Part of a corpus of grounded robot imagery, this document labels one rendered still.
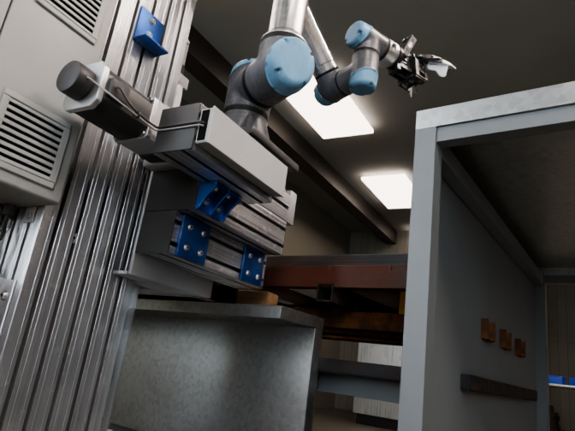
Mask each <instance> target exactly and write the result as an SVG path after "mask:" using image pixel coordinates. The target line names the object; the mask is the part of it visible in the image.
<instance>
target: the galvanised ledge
mask: <svg viewBox="0 0 575 431"><path fill-rule="evenodd" d="M134 314H135V315H147V316H168V317H180V318H191V319H202V320H213V321H225V322H246V323H257V324H269V325H280V326H290V327H302V328H317V329H321V330H323V323H324V319H323V318H321V317H318V316H313V315H310V314H306V313H304V312H301V311H298V310H293V309H290V308H288V307H284V306H281V305H263V304H229V303H212V302H193V301H176V300H158V299H141V298H138V299H137V303H136V307H135V311H134Z"/></svg>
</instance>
